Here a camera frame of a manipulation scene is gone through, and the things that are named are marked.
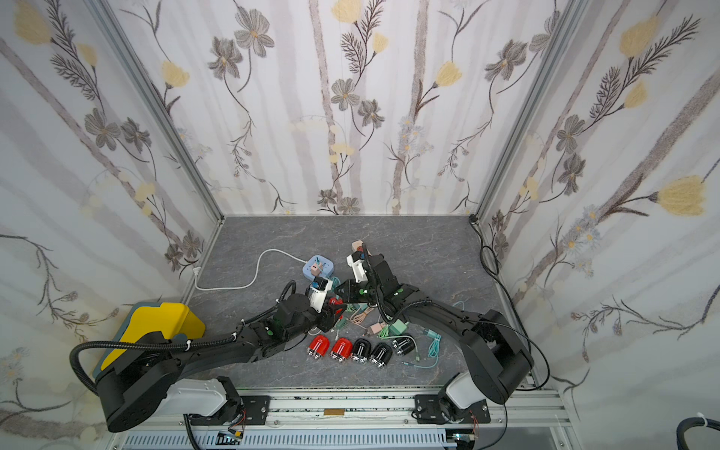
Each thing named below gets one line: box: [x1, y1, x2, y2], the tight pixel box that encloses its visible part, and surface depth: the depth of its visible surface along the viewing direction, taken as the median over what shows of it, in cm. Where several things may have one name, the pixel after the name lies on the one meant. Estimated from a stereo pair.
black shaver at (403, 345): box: [391, 337, 416, 356], surface depth 85 cm
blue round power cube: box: [301, 255, 335, 280], surface depth 103 cm
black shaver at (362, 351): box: [351, 337, 372, 364], surface depth 84 cm
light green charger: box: [389, 318, 407, 335], surface depth 88 cm
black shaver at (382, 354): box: [369, 342, 393, 369], surface depth 83 cm
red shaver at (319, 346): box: [306, 334, 330, 360], surface depth 85 cm
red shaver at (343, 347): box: [330, 337, 354, 360], surface depth 84 cm
